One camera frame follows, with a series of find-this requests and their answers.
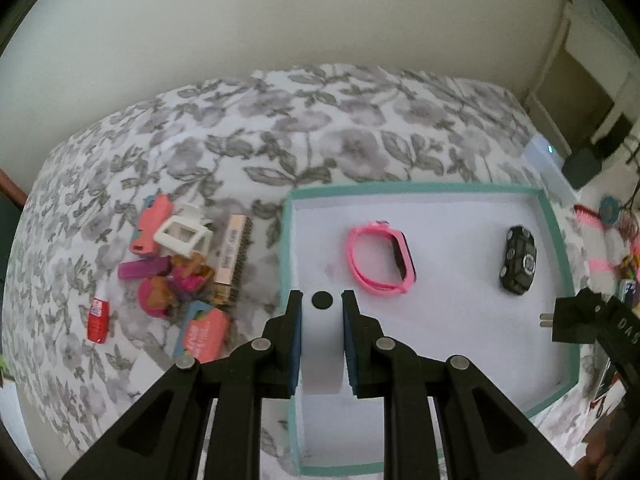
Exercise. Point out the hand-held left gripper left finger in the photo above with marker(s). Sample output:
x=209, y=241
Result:
x=296, y=340

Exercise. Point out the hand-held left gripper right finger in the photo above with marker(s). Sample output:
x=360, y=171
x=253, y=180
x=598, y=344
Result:
x=350, y=345

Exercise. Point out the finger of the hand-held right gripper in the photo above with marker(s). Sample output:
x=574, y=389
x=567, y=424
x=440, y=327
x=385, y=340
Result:
x=617, y=365
x=625, y=322

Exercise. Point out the black plug adapter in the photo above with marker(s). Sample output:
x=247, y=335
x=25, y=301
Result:
x=570, y=320

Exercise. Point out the coral box with teal edge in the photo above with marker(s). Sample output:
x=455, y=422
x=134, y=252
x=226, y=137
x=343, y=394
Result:
x=205, y=335

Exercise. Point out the teal-rimmed white tray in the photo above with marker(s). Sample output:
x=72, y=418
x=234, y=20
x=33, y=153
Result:
x=450, y=320

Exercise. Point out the gold rectangular box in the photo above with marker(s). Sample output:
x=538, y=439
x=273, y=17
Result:
x=232, y=255

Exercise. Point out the pink doll toy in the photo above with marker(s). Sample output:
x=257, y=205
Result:
x=172, y=287

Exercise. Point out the coral toy phone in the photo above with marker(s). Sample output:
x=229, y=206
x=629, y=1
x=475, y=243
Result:
x=150, y=225

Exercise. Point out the pink strip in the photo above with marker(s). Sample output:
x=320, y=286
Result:
x=600, y=265

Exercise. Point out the pink wristwatch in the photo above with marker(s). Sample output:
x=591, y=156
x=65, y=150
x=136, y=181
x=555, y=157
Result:
x=402, y=260

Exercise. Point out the teal round disc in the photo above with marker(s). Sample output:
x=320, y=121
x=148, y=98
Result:
x=610, y=208

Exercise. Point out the black toy car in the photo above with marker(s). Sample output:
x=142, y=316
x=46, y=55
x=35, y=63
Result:
x=517, y=260

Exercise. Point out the black box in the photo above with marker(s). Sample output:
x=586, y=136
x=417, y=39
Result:
x=580, y=165

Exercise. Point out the purple plastic piece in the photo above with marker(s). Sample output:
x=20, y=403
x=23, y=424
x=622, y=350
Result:
x=142, y=267

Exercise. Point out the white box device with light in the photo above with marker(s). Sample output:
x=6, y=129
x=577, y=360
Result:
x=542, y=155

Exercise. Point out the red nail polish bottle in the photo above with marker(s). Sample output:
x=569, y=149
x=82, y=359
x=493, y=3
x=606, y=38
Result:
x=97, y=317

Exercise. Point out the grey floral bedspread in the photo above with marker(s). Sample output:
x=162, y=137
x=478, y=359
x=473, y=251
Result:
x=300, y=135

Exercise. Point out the white shelf unit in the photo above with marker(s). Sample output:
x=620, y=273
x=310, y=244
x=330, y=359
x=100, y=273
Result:
x=595, y=35

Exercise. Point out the white plastic frame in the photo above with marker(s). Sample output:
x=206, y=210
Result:
x=165, y=235

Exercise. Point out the brown wooden rail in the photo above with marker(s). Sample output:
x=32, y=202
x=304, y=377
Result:
x=11, y=187

